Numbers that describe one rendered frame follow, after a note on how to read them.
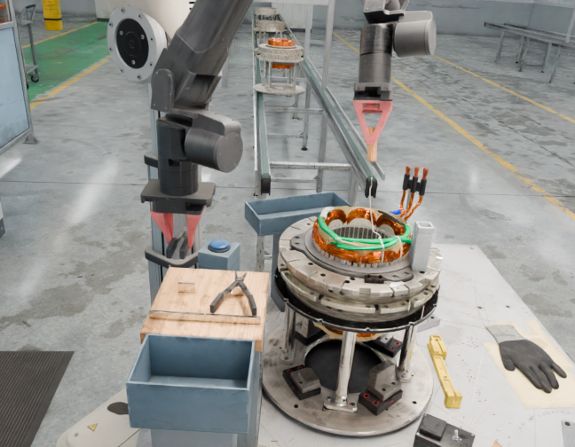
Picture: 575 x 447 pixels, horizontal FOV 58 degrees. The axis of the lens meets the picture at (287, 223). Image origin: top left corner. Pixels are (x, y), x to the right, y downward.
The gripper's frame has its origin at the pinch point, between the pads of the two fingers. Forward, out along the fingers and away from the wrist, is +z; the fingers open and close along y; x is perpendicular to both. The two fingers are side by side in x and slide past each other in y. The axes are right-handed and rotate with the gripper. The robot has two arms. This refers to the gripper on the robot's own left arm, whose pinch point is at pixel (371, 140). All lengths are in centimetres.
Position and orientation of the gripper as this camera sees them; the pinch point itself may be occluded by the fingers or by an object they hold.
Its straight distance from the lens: 95.8
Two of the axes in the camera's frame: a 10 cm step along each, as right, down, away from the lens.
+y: 2.0, -0.6, 9.8
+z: -0.4, 10.0, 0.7
